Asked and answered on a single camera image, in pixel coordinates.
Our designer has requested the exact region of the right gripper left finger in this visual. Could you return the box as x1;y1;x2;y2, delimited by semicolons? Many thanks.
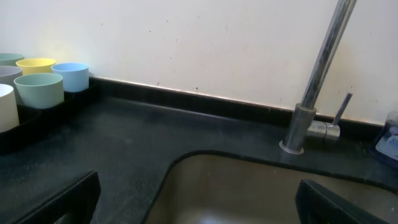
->
14;170;102;224

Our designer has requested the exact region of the black tray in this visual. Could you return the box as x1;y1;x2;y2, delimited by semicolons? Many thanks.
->
0;82;102;156

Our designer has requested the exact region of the green cup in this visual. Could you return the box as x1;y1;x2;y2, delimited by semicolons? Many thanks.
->
13;72;65;110
0;52;25;67

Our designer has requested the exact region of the steel tap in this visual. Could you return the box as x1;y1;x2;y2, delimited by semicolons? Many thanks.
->
279;0;358;156

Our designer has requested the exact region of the blue soap bottle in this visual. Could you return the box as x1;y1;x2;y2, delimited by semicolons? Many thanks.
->
368;110;398;169

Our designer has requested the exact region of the white cup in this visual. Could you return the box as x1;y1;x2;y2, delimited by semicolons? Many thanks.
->
0;83;20;134

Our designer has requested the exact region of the blue cup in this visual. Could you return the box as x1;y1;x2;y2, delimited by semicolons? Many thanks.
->
50;62;90;93

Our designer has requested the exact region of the grey cup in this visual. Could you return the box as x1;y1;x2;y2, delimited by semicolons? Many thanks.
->
0;65;24;105

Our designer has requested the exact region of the steel sink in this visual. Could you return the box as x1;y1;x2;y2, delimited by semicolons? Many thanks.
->
141;150;398;224

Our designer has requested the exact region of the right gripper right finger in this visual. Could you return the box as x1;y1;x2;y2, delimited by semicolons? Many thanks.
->
295;179;391;224

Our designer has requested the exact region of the yellow cup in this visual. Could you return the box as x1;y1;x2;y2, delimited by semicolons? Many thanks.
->
15;57;57;76

